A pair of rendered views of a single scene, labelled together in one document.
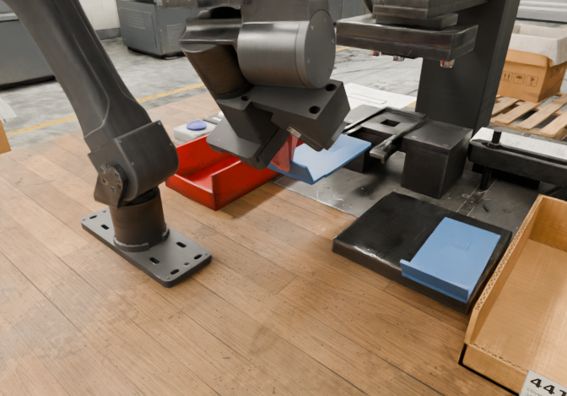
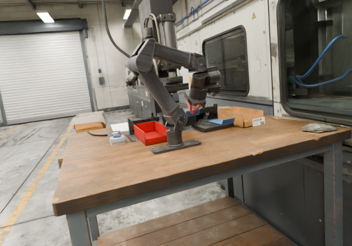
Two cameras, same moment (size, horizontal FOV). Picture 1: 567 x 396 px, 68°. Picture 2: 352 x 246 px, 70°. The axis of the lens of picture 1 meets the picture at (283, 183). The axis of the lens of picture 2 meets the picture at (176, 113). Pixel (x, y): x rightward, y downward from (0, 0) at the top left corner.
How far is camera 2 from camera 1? 1.03 m
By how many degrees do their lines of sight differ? 59
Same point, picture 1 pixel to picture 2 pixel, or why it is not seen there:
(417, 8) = (180, 78)
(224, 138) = (196, 101)
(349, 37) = not seen: hidden behind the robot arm
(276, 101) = (210, 86)
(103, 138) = (177, 108)
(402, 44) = (177, 88)
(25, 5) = (154, 78)
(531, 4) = (54, 111)
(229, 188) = not seen: hidden behind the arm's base
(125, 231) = (180, 139)
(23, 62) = not seen: outside the picture
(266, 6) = (211, 68)
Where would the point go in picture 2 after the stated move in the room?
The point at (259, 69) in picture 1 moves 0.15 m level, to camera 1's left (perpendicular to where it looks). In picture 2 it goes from (213, 79) to (198, 82)
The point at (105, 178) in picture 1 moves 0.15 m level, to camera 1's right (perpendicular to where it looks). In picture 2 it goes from (180, 120) to (196, 113)
